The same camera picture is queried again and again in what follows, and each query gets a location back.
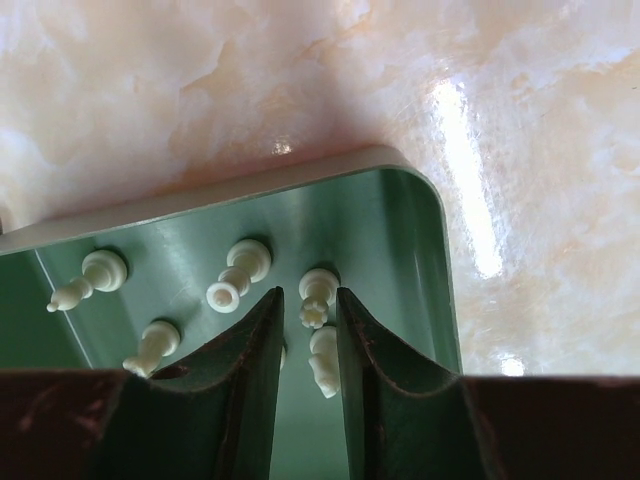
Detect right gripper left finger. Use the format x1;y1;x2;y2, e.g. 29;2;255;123
1;287;284;479

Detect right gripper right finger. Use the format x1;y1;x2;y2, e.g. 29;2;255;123
337;288;639;479

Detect green plastic tray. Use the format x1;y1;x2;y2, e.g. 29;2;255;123
1;147;461;479

